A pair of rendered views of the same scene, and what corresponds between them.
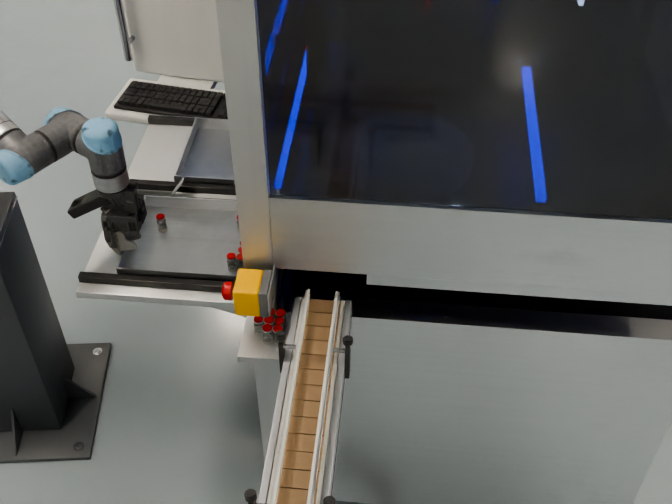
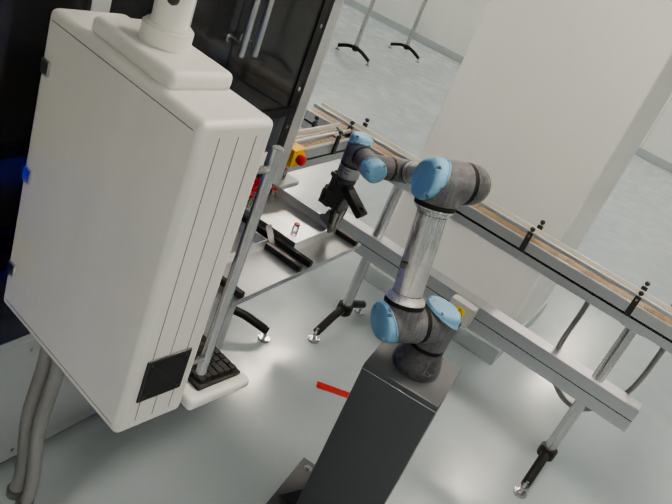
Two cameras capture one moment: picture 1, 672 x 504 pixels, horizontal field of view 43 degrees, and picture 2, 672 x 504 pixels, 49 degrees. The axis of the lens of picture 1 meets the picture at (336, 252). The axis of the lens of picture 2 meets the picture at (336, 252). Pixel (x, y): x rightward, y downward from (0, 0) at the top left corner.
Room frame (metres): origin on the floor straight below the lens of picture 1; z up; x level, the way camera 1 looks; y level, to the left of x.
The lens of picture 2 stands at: (3.54, 1.23, 2.02)
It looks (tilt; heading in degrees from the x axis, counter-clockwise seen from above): 28 degrees down; 198
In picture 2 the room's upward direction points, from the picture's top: 23 degrees clockwise
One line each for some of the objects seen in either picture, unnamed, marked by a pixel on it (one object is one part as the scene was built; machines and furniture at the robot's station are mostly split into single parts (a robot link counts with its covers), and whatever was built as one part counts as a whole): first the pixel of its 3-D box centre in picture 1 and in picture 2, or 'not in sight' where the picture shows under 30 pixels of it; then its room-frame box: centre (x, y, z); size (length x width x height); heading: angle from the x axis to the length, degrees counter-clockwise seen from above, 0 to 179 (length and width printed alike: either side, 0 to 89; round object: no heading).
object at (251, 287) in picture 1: (252, 292); (291, 153); (1.22, 0.17, 1.00); 0.08 x 0.07 x 0.07; 84
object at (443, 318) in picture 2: not in sight; (435, 322); (1.68, 0.99, 0.96); 0.13 x 0.12 x 0.14; 142
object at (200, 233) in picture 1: (201, 239); (277, 212); (1.49, 0.32, 0.90); 0.34 x 0.26 x 0.04; 85
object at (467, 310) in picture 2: not in sight; (461, 310); (0.66, 0.94, 0.50); 0.12 x 0.05 x 0.09; 84
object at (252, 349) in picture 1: (274, 338); (275, 176); (1.20, 0.13, 0.87); 0.14 x 0.13 x 0.02; 84
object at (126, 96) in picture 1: (183, 101); (172, 331); (2.19, 0.46, 0.82); 0.40 x 0.14 x 0.02; 77
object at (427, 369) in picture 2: not in sight; (421, 353); (1.67, 1.00, 0.84); 0.15 x 0.15 x 0.10
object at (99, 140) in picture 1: (103, 146); (357, 150); (1.44, 0.49, 1.21); 0.09 x 0.08 x 0.11; 52
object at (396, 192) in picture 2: not in sight; (370, 251); (0.54, 0.42, 0.46); 0.09 x 0.09 x 0.77; 84
